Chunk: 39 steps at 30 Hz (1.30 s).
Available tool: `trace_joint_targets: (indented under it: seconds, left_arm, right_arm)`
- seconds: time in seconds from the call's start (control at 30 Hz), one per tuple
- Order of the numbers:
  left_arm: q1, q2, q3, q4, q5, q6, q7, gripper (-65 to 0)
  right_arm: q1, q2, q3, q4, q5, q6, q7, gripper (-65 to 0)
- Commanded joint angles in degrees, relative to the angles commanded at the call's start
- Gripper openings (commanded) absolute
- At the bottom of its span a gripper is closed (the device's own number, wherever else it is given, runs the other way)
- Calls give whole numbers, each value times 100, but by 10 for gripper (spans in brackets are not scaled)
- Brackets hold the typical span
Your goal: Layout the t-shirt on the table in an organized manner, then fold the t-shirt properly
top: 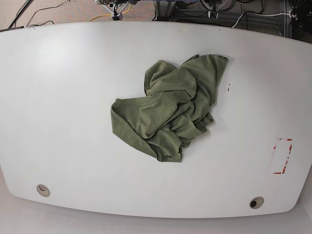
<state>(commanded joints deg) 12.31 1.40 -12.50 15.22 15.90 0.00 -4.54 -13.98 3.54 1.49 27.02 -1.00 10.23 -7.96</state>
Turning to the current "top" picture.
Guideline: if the red tape rectangle marking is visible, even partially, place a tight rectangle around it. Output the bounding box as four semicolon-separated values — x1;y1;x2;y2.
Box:
269;138;293;175

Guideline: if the olive green t-shirt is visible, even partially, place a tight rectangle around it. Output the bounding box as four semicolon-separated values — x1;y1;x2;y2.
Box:
111;54;228;162

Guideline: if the metal frame rack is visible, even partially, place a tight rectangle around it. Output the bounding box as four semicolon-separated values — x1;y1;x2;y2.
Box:
152;0;293;39

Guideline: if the right table cable grommet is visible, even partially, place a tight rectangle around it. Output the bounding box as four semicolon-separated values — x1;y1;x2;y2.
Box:
249;196;264;209

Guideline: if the table cable grommet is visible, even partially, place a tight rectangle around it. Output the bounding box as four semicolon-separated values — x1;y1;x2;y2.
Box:
249;196;264;209
37;184;50;197

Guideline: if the yellow cable on floor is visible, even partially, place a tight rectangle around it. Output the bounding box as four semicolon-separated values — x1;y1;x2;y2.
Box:
89;3;134;22

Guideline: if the left table cable grommet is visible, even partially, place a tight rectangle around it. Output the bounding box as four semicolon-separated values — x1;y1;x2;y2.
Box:
37;184;50;197

